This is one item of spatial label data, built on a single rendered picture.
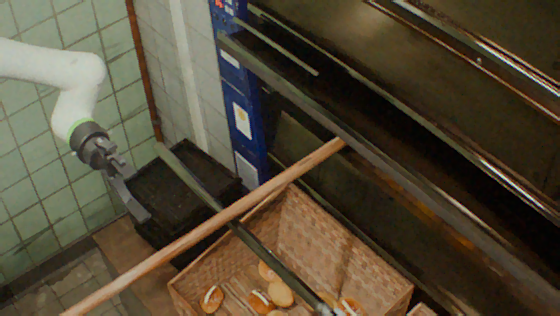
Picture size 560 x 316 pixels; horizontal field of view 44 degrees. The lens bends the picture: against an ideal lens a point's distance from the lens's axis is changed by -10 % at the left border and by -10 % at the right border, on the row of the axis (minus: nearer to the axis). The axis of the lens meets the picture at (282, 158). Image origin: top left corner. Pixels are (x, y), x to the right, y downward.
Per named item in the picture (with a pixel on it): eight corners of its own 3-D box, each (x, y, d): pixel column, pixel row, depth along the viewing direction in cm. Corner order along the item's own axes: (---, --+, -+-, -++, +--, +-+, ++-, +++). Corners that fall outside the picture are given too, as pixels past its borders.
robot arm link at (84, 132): (71, 161, 178) (62, 134, 172) (110, 139, 183) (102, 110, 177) (81, 174, 175) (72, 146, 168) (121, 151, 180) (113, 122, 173)
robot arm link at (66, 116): (74, 130, 192) (40, 129, 184) (87, 87, 187) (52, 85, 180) (97, 157, 183) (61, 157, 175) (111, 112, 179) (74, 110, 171)
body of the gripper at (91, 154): (104, 128, 173) (122, 147, 167) (112, 154, 178) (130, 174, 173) (78, 143, 170) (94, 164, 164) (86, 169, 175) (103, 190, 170)
